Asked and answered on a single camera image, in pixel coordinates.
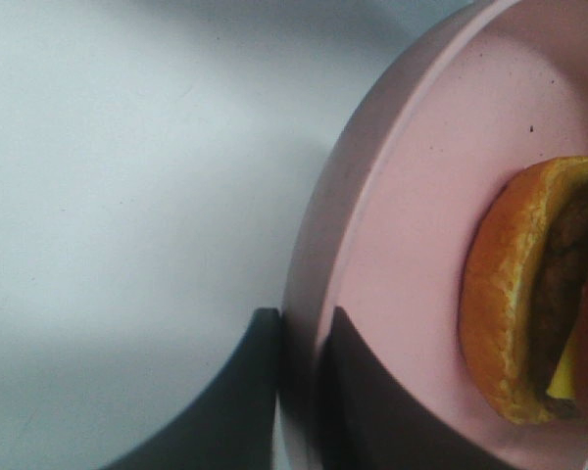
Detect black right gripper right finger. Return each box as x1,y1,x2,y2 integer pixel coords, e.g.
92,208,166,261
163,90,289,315
318,307,475,469

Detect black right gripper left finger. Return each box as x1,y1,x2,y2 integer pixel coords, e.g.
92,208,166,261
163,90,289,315
107,308,280,469

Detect burger with lettuce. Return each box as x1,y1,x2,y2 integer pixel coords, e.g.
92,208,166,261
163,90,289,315
459,156,588,425

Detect pink round plate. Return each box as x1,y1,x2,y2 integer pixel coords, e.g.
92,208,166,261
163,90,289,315
280,1,588,469

